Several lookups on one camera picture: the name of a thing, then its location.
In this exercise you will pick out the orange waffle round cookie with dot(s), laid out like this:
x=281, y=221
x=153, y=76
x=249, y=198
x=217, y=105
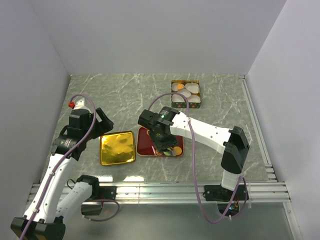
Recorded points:
x=178, y=150

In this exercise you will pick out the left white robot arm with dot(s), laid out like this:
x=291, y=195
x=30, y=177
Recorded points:
x=47, y=215

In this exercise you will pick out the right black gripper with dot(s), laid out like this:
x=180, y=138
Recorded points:
x=159, y=145

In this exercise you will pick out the orange swirl cookie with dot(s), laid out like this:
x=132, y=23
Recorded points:
x=158, y=153

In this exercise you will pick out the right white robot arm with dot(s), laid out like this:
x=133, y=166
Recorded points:
x=169, y=123

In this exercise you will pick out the green cookie tin box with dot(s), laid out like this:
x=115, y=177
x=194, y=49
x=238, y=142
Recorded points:
x=184, y=105

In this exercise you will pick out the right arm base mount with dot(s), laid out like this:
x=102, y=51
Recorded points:
x=219, y=194

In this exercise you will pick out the red rectangular tray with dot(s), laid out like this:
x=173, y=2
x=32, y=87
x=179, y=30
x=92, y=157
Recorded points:
x=144, y=144

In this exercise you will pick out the white paper cup liner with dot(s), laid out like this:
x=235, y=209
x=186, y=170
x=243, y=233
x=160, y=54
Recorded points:
x=193, y=87
x=194, y=99
x=177, y=99
x=174, y=87
x=185, y=92

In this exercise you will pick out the aluminium mounting rail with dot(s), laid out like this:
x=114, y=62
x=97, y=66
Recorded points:
x=184, y=192

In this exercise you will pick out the lower green round cookie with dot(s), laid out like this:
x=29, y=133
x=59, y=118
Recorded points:
x=167, y=153

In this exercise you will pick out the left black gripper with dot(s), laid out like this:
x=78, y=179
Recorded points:
x=104, y=126

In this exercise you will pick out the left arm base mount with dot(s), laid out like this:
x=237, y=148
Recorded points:
x=107, y=192

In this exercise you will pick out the gold tin lid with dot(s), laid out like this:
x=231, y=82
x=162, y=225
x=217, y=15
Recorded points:
x=117, y=148

